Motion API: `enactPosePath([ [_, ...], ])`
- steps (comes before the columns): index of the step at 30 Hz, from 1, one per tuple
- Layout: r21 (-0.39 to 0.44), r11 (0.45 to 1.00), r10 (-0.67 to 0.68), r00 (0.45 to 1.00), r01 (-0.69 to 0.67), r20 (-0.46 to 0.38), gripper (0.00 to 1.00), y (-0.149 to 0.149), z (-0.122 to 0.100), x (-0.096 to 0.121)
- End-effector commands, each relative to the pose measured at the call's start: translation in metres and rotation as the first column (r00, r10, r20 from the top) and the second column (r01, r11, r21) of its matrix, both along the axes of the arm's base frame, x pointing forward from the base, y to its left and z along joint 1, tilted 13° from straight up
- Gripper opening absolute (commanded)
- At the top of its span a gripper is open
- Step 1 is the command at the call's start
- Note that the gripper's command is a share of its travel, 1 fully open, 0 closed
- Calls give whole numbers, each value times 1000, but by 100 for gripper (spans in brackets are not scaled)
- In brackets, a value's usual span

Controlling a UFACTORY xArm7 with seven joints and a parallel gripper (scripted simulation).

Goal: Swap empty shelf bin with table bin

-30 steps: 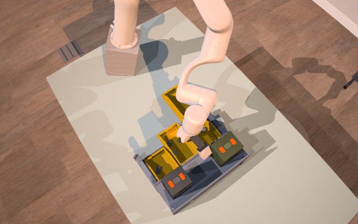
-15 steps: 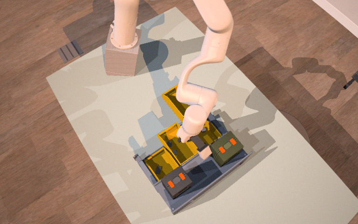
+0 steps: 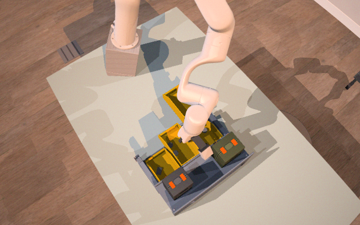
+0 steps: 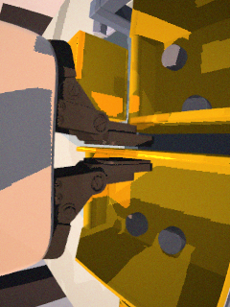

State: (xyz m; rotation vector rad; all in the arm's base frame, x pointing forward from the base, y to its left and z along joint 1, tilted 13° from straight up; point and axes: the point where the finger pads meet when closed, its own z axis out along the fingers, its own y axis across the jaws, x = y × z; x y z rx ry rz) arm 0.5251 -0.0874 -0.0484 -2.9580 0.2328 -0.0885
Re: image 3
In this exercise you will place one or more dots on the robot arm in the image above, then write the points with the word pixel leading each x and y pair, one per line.
pixel 219 17

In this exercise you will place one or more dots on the dark grey tool case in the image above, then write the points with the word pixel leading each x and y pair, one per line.
pixel 178 183

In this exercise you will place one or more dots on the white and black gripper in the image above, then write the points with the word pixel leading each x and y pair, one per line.
pixel 184 136

